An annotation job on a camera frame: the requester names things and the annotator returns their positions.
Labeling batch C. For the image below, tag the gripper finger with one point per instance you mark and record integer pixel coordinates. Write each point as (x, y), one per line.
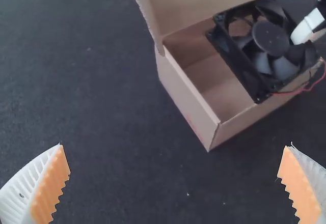
(28, 183)
(305, 183)

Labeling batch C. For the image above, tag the black square fan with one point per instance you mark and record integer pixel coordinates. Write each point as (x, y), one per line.
(270, 38)

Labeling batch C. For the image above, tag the cardboard box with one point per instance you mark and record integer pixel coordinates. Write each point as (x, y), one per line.
(183, 101)

